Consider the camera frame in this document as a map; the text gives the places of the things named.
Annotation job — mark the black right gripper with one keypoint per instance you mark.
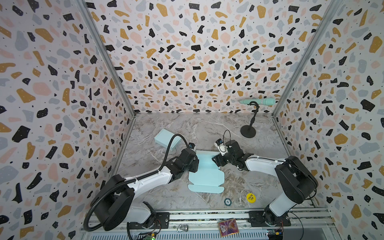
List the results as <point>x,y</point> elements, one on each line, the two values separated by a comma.
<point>220,159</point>

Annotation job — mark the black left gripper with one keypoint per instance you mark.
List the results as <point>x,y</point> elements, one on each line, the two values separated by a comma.
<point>196,165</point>

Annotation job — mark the mint paper box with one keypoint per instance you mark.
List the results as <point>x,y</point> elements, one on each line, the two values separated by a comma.
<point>163,138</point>
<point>208,178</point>

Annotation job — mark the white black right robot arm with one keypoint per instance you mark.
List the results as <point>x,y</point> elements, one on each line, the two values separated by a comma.
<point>296,180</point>

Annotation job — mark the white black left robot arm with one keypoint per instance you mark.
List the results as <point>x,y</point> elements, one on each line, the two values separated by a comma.
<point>115,203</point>

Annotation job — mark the black microphone stand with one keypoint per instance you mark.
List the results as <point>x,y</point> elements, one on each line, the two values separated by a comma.
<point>249,131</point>

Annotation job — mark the yellow round sticker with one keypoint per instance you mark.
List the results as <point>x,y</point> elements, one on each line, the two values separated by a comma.
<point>251,198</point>

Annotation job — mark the purple snack packet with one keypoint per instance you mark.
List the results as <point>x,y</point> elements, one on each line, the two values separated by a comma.
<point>228,227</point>

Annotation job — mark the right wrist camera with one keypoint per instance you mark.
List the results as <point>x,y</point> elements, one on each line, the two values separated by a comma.
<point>221,147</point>

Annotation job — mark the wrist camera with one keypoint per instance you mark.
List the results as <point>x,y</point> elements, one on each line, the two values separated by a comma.
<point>192,146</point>
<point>221,147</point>

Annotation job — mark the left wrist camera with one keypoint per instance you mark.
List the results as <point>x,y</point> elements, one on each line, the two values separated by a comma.
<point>192,146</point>

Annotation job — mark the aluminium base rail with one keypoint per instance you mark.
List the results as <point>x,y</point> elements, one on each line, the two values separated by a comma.
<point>299,224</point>

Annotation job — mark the aluminium left corner post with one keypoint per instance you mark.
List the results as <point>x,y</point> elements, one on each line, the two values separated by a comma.
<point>87,17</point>

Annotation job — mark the aluminium corner post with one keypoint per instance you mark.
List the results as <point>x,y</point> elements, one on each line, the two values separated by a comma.
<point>327,18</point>
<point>87,17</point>

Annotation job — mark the aluminium right corner post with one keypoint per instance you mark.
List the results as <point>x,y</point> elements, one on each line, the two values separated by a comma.
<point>327,18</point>

